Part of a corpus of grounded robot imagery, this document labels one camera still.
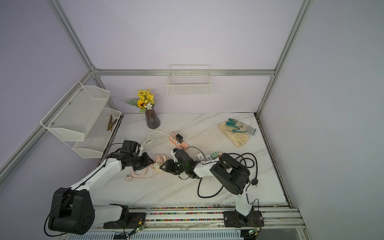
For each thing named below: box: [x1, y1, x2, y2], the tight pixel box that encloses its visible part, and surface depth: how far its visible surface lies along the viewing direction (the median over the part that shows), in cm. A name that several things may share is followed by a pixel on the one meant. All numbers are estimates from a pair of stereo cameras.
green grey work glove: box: [226, 118, 257, 136], surface depth 113 cm
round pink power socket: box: [154, 154, 167, 164], surface depth 87 cm
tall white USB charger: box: [196, 153, 205, 161], surface depth 90 cm
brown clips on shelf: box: [106, 114, 118, 132], surface depth 98 cm
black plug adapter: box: [175, 133, 184, 144], surface depth 100 cm
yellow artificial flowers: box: [125, 88, 156, 113], surface depth 95 cm
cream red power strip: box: [194, 155, 221, 168], surface depth 62 cm
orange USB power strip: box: [169, 135, 189, 151], surface depth 103 cm
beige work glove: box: [218, 121, 250, 148], surface depth 110 cm
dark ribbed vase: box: [145, 106, 161, 129], surface depth 110 cm
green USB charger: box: [211, 151, 218, 160], surface depth 92 cm
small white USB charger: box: [205, 154, 213, 161], surface depth 90 cm
